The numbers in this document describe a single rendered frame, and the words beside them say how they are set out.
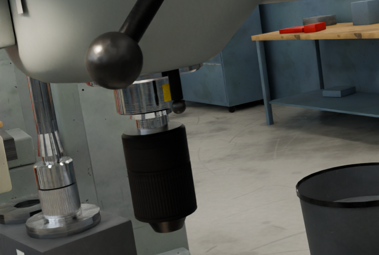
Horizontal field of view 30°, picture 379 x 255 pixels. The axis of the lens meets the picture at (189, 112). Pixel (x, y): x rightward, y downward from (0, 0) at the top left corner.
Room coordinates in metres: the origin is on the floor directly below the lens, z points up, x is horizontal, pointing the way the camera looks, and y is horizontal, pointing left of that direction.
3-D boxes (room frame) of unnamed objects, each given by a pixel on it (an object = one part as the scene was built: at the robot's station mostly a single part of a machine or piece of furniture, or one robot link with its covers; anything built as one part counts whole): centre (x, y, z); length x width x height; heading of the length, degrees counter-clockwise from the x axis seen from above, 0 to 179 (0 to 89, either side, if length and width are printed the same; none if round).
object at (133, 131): (0.51, 0.03, 1.26); 0.05 x 0.05 x 0.01
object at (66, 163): (0.83, 0.17, 1.18); 0.05 x 0.05 x 0.01
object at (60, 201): (0.83, 0.17, 1.15); 0.05 x 0.05 x 0.06
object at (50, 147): (0.83, 0.17, 1.24); 0.03 x 0.03 x 0.11
